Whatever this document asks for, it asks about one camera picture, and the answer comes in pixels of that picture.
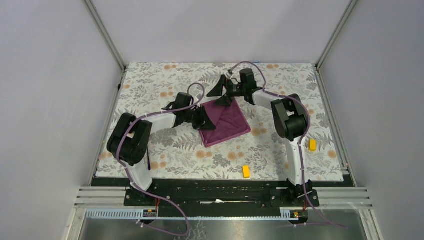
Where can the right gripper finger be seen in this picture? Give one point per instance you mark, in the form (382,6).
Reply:
(224,101)
(218,89)

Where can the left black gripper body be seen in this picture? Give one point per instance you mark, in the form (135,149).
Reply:
(194,116)

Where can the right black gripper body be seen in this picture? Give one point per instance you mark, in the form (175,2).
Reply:
(236,90)

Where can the purple satin napkin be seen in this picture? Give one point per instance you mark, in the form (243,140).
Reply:
(229,123)

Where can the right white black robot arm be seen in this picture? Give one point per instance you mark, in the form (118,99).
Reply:
(291,120)

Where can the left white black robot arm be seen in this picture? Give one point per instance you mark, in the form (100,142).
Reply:
(129,140)

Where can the floral tablecloth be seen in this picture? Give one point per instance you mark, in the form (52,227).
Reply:
(179,153)

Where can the yellow block near front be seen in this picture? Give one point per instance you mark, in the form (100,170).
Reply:
(246,172)

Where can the yellow block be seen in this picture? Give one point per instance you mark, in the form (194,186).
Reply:
(312,145)
(246,172)

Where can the yellow block at right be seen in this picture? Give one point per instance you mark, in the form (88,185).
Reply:
(312,145)

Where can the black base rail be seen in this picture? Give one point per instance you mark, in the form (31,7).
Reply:
(221,198)

